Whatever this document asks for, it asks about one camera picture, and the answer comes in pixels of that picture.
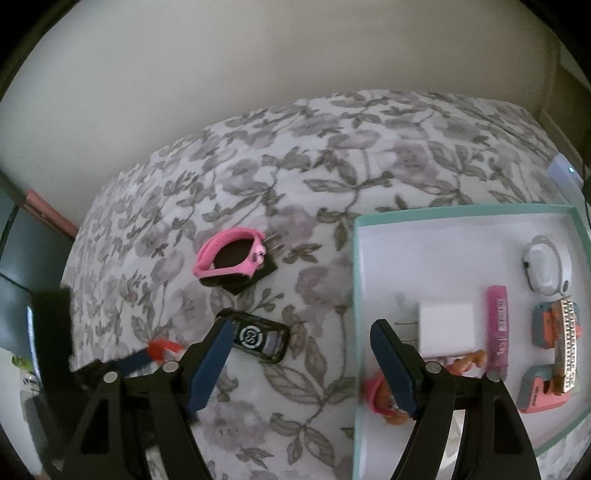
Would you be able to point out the pink toy dog figure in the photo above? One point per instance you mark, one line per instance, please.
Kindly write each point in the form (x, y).
(383, 401)

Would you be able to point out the white plug charger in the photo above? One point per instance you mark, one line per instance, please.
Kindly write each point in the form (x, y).
(445, 327)

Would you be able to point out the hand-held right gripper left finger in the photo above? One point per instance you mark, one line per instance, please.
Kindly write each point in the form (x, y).
(210, 364)

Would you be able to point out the white device with light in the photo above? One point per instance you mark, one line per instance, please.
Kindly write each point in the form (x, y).
(567, 170)

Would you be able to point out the gold patterned lighter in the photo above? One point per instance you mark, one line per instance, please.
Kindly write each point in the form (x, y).
(567, 341)

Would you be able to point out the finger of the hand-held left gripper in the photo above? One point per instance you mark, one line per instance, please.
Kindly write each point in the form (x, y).
(129, 361)

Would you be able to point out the red and white tube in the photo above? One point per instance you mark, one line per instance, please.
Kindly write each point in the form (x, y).
(164, 348)

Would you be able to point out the dark blue cabinet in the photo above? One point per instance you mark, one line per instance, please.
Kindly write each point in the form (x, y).
(23, 258)

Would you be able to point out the black plug charger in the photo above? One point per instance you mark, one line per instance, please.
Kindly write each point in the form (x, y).
(249, 277)

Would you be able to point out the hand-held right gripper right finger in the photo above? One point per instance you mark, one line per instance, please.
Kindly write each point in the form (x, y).
(395, 364)

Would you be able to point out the grey floral bedsheet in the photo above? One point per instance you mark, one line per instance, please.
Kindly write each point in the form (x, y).
(277, 184)

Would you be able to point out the purple tube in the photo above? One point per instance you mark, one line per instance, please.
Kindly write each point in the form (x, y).
(497, 323)

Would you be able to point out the pink wristband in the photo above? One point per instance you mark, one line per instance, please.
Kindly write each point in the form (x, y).
(217, 270)

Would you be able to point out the white box with teal rim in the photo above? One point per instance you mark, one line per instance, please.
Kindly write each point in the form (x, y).
(392, 258)

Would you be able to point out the black toy car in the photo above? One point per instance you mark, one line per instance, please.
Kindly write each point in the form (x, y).
(263, 339)

